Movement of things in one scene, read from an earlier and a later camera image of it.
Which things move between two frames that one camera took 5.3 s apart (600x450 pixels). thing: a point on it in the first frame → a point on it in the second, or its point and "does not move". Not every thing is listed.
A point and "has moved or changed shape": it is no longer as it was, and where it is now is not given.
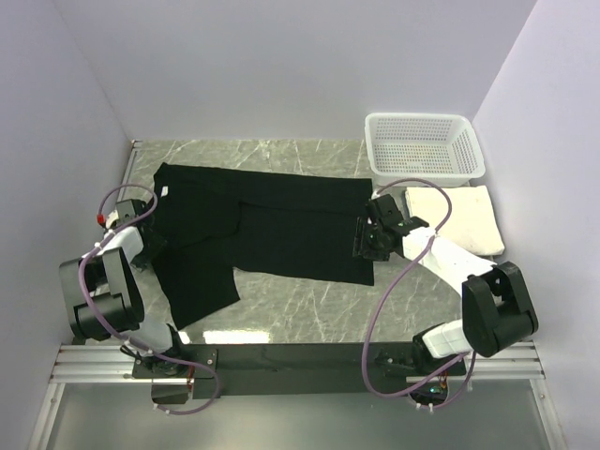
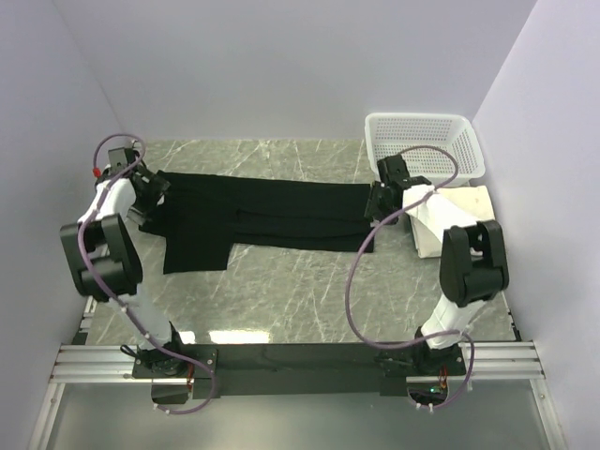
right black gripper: [359, 238] → [372, 209]
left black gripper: [156, 247] → [157, 187]
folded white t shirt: [472, 223] does not move
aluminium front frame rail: [110, 365] does not move
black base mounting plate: [221, 370] does not move
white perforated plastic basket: [442, 147] does not move
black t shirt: [207, 224] has moved or changed shape
